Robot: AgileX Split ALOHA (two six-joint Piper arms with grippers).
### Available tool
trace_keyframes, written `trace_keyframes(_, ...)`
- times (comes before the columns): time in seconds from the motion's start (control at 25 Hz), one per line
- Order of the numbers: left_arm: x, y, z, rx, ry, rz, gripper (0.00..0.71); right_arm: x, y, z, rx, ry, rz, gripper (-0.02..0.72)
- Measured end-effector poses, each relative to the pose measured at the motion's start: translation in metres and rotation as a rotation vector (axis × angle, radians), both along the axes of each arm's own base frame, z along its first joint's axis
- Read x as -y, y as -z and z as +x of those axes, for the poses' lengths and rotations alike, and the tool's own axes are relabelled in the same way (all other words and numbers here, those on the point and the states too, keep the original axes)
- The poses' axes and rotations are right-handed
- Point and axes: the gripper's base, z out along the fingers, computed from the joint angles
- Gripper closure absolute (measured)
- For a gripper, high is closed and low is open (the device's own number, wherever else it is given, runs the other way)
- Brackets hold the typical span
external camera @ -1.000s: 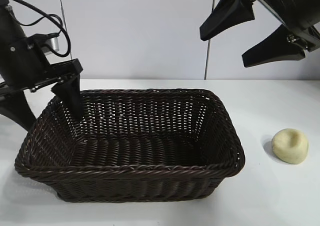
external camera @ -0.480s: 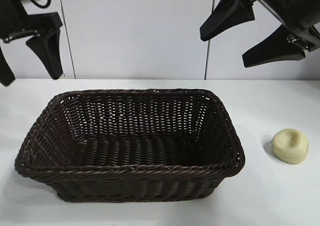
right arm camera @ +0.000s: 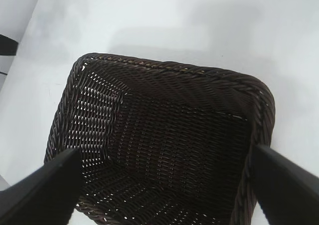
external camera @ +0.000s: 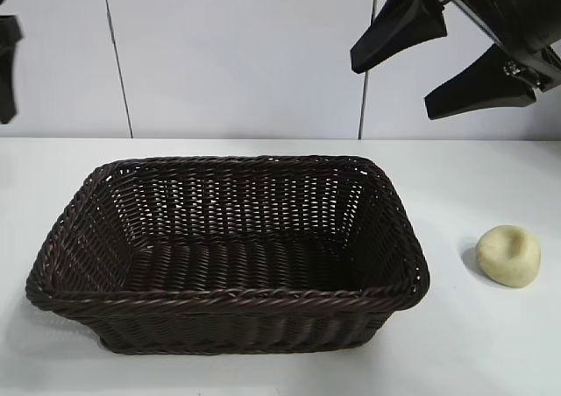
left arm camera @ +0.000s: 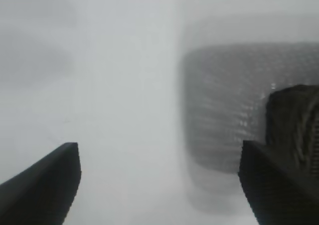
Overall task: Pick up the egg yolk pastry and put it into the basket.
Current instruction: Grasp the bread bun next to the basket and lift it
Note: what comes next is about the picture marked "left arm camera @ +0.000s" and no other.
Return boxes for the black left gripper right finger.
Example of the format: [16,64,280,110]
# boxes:
[238,140,319,225]

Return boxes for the dark brown woven basket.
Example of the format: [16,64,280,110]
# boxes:
[265,84,319,176]

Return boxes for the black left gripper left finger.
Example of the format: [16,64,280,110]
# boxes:
[0,142,82,225]

